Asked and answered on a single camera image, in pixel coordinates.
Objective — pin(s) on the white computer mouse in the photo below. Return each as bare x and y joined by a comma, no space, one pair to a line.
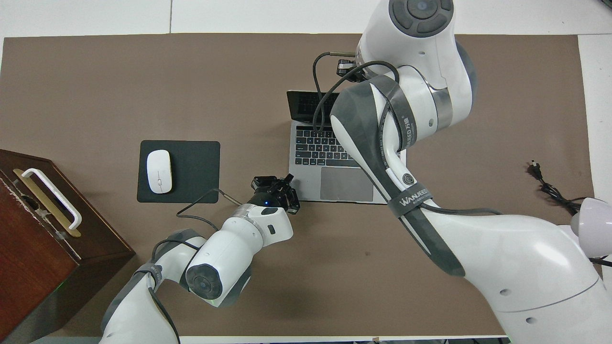
159,172

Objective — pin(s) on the black mouse pad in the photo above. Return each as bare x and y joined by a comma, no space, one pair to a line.
196,172

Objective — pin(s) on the white desk lamp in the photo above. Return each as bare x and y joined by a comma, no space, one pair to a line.
595,224

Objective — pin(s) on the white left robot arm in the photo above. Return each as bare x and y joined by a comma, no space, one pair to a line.
229,258

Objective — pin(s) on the brown table mat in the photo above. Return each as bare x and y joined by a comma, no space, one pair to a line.
95,86

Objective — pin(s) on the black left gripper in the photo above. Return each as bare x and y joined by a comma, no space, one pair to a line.
270,197

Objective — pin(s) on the dark wooden box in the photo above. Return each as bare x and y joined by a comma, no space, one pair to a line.
28,267

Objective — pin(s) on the grey laptop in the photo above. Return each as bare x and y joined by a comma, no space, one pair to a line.
311,148

